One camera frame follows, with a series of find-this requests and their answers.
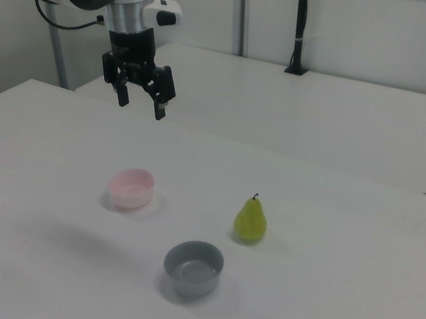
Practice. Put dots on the grey metal frame post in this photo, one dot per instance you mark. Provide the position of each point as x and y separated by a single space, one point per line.
241 11

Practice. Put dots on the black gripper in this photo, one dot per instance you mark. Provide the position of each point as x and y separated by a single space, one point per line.
131 47

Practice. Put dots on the green pear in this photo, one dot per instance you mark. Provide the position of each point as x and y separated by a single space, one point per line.
249 223

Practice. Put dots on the grey plastic bowl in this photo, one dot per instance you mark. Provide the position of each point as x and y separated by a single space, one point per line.
192 272

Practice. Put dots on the pink plastic bowl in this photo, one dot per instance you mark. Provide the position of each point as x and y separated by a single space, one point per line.
130 191

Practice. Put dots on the black pole with clamp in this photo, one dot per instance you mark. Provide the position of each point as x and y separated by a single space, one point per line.
301 20

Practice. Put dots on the white side table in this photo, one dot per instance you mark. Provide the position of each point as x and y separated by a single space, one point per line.
284 110

